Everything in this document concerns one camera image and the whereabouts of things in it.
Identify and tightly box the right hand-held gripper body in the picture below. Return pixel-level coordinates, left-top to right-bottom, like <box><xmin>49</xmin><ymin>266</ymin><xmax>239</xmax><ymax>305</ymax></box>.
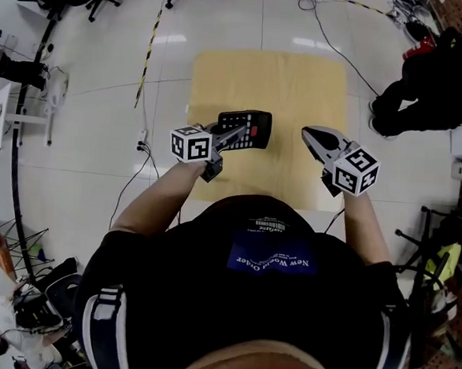
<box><xmin>297</xmin><ymin>124</ymin><xmax>383</xmax><ymax>200</ymax></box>

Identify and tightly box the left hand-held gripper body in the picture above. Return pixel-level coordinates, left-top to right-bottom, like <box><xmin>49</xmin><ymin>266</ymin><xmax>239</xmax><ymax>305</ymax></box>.
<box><xmin>167</xmin><ymin>119</ymin><xmax>256</xmax><ymax>186</ymax></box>

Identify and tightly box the black calculator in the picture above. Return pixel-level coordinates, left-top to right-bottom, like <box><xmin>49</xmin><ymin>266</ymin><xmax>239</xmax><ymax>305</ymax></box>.
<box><xmin>216</xmin><ymin>107</ymin><xmax>274</xmax><ymax>152</ymax></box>

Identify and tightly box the person's right forearm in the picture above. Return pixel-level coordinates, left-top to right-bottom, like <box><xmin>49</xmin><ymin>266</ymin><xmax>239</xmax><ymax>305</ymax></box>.
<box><xmin>338</xmin><ymin>189</ymin><xmax>397</xmax><ymax>267</ymax></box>

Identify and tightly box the person's left forearm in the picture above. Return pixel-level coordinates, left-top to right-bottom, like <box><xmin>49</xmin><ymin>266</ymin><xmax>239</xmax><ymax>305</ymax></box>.
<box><xmin>109</xmin><ymin>155</ymin><xmax>208</xmax><ymax>242</ymax></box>

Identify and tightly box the yellow black striped floor tape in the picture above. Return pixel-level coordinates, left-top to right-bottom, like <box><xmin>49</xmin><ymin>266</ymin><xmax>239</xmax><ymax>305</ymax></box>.
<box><xmin>133</xmin><ymin>0</ymin><xmax>292</xmax><ymax>120</ymax></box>

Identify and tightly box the yellow-green jacket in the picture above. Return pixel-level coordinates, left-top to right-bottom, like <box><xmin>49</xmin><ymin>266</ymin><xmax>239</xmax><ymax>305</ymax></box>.
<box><xmin>423</xmin><ymin>240</ymin><xmax>462</xmax><ymax>283</ymax></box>

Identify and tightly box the red black bag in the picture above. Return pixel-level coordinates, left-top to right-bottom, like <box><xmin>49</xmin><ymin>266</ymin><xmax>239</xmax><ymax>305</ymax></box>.
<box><xmin>403</xmin><ymin>34</ymin><xmax>438</xmax><ymax>63</ymax></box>

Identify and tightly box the white floor fan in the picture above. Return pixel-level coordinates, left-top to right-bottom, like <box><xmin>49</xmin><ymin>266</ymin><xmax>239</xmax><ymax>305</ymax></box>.
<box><xmin>39</xmin><ymin>70</ymin><xmax>71</xmax><ymax>148</ymax></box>

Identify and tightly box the person's black printed t-shirt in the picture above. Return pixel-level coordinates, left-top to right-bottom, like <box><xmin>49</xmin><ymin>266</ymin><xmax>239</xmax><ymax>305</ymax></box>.
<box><xmin>70</xmin><ymin>181</ymin><xmax>419</xmax><ymax>369</ymax></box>

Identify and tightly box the black curved floor strip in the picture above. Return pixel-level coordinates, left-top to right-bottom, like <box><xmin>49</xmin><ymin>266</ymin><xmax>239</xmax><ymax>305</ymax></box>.
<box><xmin>2</xmin><ymin>14</ymin><xmax>58</xmax><ymax>282</ymax></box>

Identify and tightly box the orange brown board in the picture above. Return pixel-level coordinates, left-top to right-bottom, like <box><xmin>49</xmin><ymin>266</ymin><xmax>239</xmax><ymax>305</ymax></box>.
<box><xmin>0</xmin><ymin>230</ymin><xmax>22</xmax><ymax>284</ymax></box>

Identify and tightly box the wooden pedestal table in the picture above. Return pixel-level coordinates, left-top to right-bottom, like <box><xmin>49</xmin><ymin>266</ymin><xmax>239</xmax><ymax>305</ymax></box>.
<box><xmin>182</xmin><ymin>46</ymin><xmax>353</xmax><ymax>212</ymax></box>

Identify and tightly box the navy white shoulder strap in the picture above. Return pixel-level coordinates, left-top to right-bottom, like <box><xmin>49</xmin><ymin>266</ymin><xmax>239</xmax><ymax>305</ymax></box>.
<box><xmin>371</xmin><ymin>308</ymin><xmax>412</xmax><ymax>369</ymax></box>
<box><xmin>79</xmin><ymin>283</ymin><xmax>138</xmax><ymax>369</ymax></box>

